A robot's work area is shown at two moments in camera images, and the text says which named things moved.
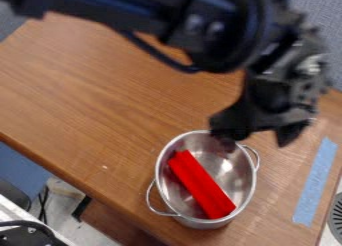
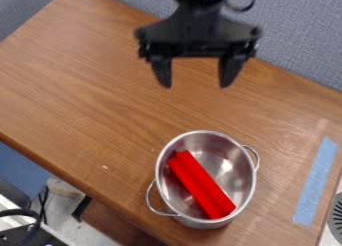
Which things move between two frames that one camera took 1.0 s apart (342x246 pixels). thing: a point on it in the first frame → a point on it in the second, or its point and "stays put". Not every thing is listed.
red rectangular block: (214, 198) stays put
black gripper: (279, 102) → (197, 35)
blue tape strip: (314, 182) stays put
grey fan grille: (334, 219) stays put
